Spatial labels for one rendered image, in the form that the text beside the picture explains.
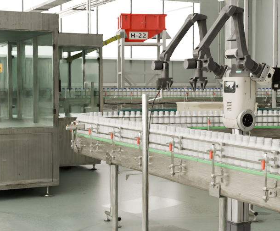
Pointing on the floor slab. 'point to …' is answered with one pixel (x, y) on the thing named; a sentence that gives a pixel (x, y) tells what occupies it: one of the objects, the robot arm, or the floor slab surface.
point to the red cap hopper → (156, 24)
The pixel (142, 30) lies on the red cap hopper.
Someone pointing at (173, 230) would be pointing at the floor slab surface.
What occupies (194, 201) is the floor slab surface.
